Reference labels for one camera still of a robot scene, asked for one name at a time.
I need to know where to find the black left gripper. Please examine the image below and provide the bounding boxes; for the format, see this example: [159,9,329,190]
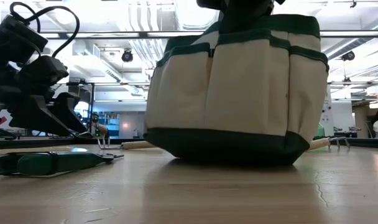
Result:
[0,62,88,138]

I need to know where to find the green white spray bottle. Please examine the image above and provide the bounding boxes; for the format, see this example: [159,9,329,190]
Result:
[314,123,326,140]

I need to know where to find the beige green gardening bag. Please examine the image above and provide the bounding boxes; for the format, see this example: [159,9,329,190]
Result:
[144,0,330,167]

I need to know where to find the black horizontal overhead bar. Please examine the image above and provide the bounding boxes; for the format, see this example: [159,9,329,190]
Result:
[0,30,378,39]

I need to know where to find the black ceiling spotlight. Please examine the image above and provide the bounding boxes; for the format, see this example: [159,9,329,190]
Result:
[340,50,356,62]
[120,49,134,63]

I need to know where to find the black metal table frame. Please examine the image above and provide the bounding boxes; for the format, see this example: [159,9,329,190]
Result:
[0,136,378,150]

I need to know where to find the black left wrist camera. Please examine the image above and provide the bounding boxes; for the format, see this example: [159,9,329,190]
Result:
[19,55,70,90]

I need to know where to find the black left wrist camera cable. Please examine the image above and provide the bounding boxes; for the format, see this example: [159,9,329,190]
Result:
[9,1,81,59]

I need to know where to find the wooden handled hand rake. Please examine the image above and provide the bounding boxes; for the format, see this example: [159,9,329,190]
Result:
[97,136,157,151]

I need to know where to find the wooden handled hand cultivator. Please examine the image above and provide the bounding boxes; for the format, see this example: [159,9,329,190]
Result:
[308,136,351,152]

